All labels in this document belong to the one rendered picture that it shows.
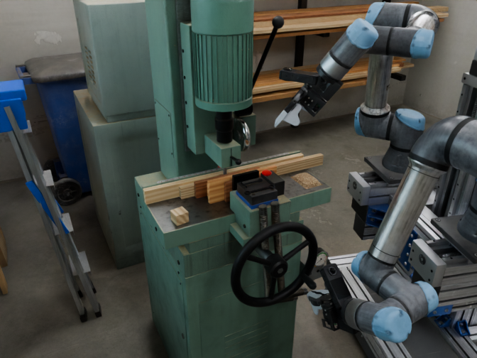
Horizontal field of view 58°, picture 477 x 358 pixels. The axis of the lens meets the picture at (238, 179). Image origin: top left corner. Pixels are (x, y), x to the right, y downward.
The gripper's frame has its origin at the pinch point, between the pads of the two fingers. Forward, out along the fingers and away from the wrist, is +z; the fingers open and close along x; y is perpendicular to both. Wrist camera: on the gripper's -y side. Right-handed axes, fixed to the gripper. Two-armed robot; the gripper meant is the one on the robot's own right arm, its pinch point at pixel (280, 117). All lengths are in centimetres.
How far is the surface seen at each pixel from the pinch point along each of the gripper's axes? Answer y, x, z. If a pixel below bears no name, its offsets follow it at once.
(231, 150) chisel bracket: -4.9, -5.2, 17.2
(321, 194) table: 27.4, 9.3, 16.2
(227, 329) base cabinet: 35, -19, 67
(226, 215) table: 7.3, -18.1, 27.9
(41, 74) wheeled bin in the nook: -131, 73, 120
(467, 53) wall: 84, 360, -4
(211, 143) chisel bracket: -11.6, -3.5, 21.5
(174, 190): -10.6, -15.3, 36.9
